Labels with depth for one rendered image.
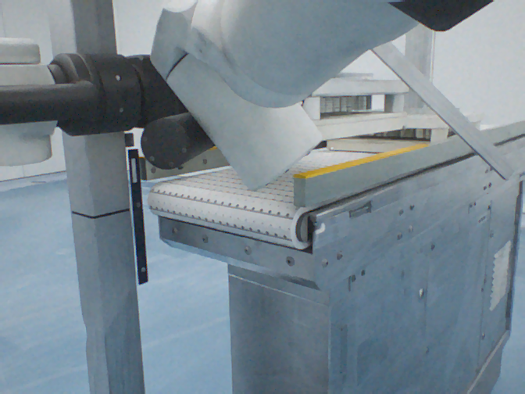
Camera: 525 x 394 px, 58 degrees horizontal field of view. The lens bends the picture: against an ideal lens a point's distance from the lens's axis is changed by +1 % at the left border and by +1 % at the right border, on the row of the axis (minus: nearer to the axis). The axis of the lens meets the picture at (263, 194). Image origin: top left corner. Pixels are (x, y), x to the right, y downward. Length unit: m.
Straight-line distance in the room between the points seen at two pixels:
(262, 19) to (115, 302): 0.57
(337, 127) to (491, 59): 3.38
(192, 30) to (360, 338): 0.64
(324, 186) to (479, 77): 3.44
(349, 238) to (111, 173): 0.33
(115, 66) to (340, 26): 0.41
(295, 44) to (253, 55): 0.03
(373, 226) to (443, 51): 3.39
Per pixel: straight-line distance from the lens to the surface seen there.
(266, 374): 0.81
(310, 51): 0.19
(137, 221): 0.69
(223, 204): 0.57
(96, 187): 0.66
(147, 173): 0.68
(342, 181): 0.55
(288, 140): 0.31
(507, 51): 3.91
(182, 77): 0.32
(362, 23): 0.16
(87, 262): 0.70
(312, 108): 0.53
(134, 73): 0.55
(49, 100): 0.48
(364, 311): 0.79
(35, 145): 0.53
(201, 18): 0.25
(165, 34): 0.29
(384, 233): 0.68
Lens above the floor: 1.01
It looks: 12 degrees down
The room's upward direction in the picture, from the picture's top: 1 degrees counter-clockwise
